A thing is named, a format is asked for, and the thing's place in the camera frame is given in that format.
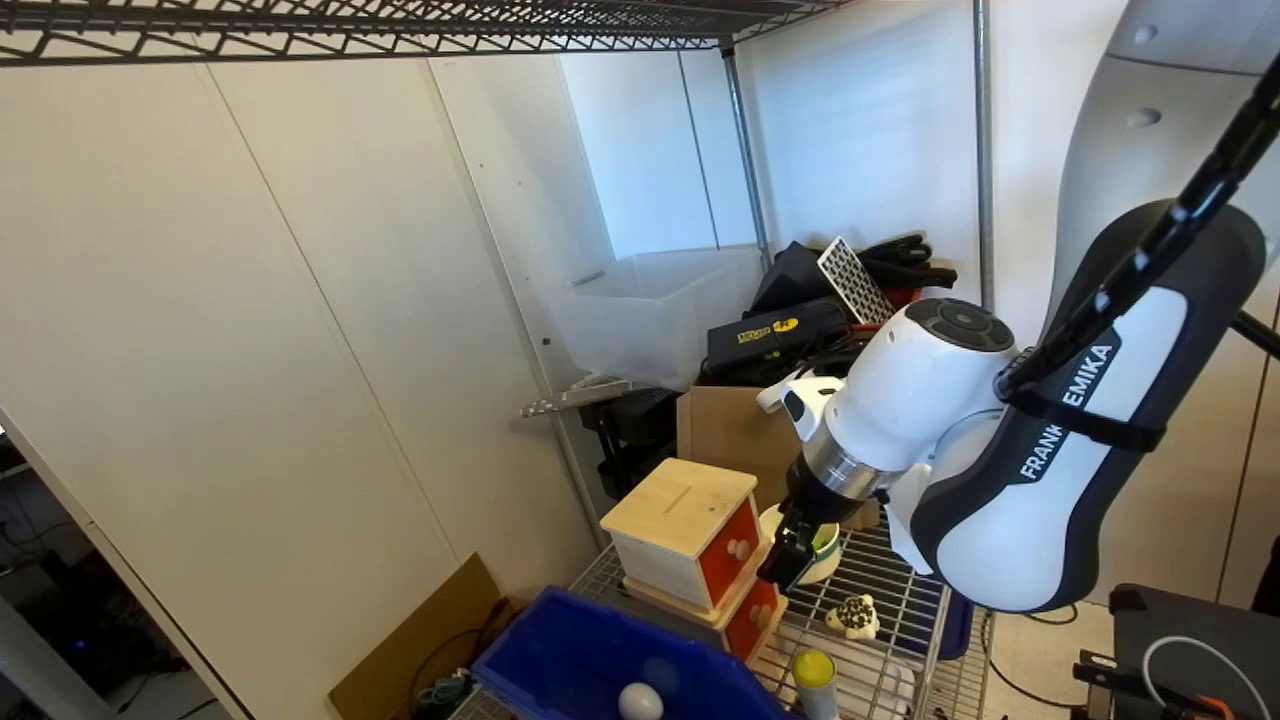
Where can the brown cardboard box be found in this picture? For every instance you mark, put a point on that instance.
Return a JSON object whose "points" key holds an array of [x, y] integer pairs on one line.
{"points": [[725, 434]]}

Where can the blue plastic bin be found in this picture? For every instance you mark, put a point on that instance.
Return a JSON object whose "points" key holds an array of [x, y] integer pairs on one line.
{"points": [[575, 660]]}

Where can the black fabric bundle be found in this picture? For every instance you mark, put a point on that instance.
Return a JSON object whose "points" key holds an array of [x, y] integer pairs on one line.
{"points": [[906, 267]]}

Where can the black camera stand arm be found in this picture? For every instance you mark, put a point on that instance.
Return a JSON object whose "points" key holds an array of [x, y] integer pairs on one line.
{"points": [[1256, 333]]}

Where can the wooden two-drawer cabinet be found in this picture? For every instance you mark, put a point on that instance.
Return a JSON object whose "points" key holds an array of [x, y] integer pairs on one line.
{"points": [[675, 514]]}

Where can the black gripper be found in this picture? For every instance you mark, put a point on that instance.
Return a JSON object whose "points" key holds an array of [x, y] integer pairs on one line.
{"points": [[799, 554]]}

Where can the black boxy object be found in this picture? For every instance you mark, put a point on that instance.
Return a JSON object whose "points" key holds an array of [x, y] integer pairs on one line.
{"points": [[633, 443]]}

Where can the black white spotted toy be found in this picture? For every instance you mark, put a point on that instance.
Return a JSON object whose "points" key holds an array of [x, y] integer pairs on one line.
{"points": [[852, 617]]}

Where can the red drawer with wooden knob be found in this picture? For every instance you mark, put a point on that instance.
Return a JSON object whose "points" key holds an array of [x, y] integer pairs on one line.
{"points": [[755, 626], [729, 554]]}

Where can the silver metal rail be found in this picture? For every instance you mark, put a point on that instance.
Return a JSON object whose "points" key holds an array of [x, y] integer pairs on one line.
{"points": [[575, 397]]}

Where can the brown flat board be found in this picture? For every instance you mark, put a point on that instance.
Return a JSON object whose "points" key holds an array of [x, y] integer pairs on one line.
{"points": [[414, 655]]}

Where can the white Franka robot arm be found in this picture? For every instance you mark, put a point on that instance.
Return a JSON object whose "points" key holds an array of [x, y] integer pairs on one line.
{"points": [[1027, 506]]}

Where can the white keyboard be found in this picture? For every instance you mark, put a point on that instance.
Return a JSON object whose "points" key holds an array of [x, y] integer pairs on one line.
{"points": [[857, 280]]}

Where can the light blue tube yellow cap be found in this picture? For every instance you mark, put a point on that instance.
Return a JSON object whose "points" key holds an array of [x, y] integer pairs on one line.
{"points": [[814, 671]]}

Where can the clear plastic storage bin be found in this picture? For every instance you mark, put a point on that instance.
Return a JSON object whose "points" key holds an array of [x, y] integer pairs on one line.
{"points": [[642, 322]]}

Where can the black case yellow logo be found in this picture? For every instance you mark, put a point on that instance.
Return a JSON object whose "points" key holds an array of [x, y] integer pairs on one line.
{"points": [[775, 333]]}

